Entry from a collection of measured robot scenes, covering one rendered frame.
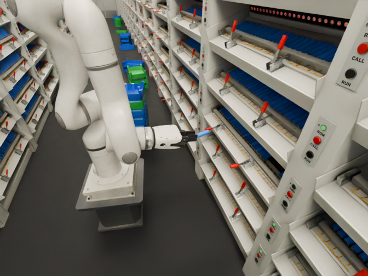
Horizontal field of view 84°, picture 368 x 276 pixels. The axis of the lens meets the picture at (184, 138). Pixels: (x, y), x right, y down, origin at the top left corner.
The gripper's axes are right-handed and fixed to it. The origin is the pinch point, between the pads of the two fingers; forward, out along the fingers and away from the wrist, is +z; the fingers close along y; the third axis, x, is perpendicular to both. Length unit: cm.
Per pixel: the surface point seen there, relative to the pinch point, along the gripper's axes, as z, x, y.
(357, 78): 12, -37, -36
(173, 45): 18, -13, 100
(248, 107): 20.7, -13.6, -1.9
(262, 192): 20.0, 8.0, -25.2
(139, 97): -8, 25, 89
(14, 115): -97, 46, 100
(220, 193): 28, 45, 4
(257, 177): 21.7, 7.0, -18.9
